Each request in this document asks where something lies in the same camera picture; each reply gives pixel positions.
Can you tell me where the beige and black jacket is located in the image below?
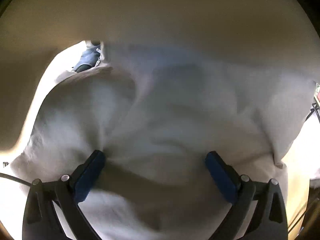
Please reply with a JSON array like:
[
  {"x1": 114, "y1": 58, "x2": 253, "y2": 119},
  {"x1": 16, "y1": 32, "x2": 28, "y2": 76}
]
[{"x1": 1, "y1": 0, "x2": 319, "y2": 239}]

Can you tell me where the black cable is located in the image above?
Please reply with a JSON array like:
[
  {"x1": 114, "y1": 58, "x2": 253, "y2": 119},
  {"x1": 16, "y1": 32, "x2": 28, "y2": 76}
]
[{"x1": 0, "y1": 172, "x2": 33, "y2": 187}]

